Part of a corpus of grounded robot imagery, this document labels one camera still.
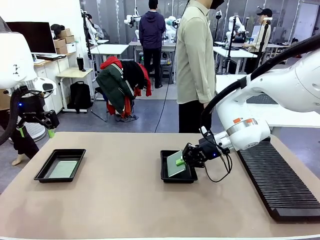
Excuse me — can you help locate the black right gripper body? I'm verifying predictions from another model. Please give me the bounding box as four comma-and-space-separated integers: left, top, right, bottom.
198, 136, 224, 164

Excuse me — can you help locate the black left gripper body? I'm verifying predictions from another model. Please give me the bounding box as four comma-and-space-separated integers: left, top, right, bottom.
16, 96, 46, 123

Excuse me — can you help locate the black plastic ESD tray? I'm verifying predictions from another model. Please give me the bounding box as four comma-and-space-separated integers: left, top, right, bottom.
33, 148, 87, 184
160, 149, 199, 184

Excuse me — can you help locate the pale green glass plate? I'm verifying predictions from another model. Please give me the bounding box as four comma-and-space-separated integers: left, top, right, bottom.
48, 160, 79, 179

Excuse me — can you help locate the white air purifier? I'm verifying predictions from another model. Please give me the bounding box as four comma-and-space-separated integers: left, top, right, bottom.
24, 122, 47, 143

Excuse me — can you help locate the black backpack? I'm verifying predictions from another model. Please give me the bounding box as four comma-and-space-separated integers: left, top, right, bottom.
69, 80, 93, 114

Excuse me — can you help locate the white desk cabinet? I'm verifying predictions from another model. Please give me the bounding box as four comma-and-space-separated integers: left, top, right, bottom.
33, 51, 71, 115

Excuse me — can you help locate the black metal chair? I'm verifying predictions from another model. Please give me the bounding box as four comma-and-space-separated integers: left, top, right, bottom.
90, 86, 111, 123

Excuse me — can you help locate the small beige side table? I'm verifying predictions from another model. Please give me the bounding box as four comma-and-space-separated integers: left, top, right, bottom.
55, 67, 94, 113

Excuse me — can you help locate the black tumbler with straw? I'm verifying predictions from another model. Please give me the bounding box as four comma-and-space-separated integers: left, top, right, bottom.
76, 55, 87, 73

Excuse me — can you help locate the dark green puffer jacket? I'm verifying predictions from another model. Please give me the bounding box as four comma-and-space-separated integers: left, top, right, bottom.
96, 63, 136, 115

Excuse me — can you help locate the black computer monitor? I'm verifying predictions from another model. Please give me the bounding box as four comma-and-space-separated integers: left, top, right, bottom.
6, 21, 57, 55

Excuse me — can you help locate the red orange garment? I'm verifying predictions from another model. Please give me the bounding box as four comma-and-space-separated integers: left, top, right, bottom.
106, 87, 142, 119

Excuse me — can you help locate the red jacket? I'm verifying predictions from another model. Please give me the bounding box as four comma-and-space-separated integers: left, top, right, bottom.
99, 56, 153, 98

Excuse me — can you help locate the black slotted board rack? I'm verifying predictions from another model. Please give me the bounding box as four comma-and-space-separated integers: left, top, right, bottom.
236, 136, 320, 222

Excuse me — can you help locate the black bag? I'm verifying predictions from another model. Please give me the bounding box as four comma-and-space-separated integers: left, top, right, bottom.
50, 23, 66, 38

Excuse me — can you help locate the grey hanging cloth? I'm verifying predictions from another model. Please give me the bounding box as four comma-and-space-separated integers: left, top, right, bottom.
0, 16, 12, 32

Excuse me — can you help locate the white work table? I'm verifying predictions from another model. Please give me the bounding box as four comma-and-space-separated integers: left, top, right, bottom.
213, 46, 258, 75
89, 44, 130, 73

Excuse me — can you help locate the black jacket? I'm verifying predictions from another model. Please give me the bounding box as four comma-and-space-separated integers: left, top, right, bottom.
121, 60, 149, 91

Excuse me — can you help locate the person in beige shirt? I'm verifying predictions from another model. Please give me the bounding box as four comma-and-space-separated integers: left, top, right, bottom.
175, 0, 225, 134

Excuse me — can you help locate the seated person in grey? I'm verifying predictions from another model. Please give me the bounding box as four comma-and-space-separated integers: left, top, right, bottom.
84, 13, 105, 40

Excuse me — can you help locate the person with black cap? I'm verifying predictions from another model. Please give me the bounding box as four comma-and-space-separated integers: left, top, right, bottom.
243, 8, 272, 75

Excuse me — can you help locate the person in navy hoodie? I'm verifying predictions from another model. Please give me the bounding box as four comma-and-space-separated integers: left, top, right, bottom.
138, 0, 167, 90

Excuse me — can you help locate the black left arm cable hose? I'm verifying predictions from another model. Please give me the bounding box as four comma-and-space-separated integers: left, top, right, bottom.
0, 87, 26, 146

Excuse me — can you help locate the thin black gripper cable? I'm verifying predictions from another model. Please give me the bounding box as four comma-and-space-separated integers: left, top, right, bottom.
204, 147, 233, 183

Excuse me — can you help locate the black camera stand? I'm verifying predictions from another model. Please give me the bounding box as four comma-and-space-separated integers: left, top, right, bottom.
253, 17, 273, 76
80, 9, 94, 61
222, 16, 237, 73

